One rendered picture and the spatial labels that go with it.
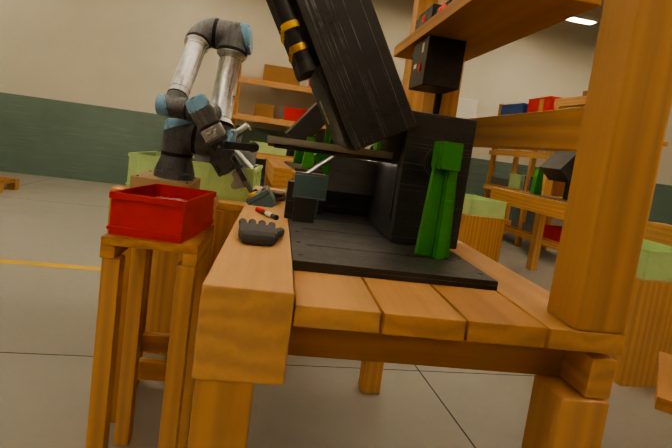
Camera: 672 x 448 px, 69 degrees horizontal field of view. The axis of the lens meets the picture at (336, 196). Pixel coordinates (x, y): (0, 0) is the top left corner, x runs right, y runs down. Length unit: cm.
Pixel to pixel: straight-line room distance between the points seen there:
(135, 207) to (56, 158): 773
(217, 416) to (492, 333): 45
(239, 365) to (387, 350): 26
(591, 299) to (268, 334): 53
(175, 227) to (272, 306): 71
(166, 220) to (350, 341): 73
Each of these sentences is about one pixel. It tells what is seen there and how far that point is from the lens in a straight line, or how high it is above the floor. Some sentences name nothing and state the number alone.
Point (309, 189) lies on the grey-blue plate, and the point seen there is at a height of 99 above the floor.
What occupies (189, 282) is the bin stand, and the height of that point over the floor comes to 69.
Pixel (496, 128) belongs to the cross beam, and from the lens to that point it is 147.
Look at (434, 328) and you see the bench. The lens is 81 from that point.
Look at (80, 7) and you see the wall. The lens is 921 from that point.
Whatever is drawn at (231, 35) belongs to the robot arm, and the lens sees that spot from 198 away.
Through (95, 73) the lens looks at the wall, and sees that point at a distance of 900.
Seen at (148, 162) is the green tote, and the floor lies 92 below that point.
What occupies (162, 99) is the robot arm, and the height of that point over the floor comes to 120.
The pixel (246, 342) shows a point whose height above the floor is 82.
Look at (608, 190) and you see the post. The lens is 89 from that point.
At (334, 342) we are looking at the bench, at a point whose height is 79.
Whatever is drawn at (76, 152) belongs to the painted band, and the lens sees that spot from 906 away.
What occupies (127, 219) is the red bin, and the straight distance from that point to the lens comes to 146.
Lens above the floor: 113
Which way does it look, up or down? 6 degrees down
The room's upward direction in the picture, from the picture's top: 8 degrees clockwise
